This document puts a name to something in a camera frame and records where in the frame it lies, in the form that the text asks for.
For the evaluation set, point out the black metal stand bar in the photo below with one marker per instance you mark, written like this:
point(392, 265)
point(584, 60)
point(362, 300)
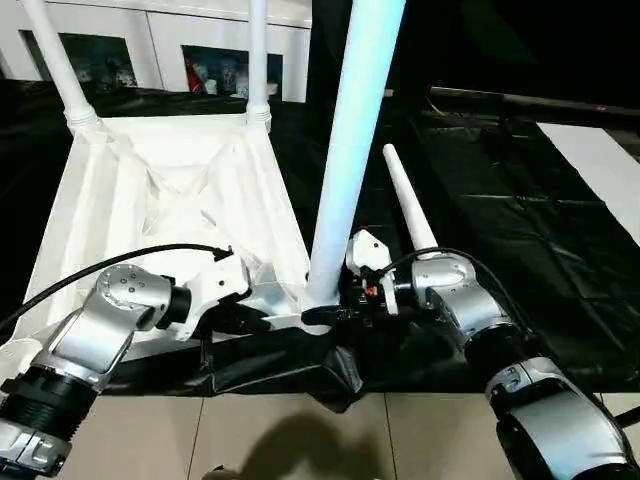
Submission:
point(629, 417)

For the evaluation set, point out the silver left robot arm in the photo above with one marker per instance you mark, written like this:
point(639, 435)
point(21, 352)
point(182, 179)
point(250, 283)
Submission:
point(100, 320)

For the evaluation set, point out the flat white board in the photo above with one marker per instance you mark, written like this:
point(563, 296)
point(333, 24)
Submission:
point(600, 165)

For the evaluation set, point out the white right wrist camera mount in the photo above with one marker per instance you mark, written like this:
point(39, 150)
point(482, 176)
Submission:
point(370, 250)

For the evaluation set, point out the white plastic table leg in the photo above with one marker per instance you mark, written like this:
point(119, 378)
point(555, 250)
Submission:
point(257, 60)
point(65, 75)
point(350, 150)
point(410, 200)

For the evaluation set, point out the black glossy mat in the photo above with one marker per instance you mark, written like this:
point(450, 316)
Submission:
point(525, 240)

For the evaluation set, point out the white plastic table top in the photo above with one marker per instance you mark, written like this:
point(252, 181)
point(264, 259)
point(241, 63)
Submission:
point(150, 200)

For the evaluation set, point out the white cup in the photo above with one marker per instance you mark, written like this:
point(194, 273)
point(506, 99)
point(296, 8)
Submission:
point(212, 86)

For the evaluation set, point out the red bottle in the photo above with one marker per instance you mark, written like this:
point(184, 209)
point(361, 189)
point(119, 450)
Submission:
point(192, 77)

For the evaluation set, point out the white glass-door cabinet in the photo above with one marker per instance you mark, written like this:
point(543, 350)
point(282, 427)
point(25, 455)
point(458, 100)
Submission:
point(150, 30)

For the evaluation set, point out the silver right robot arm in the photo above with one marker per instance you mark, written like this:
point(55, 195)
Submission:
point(475, 310)

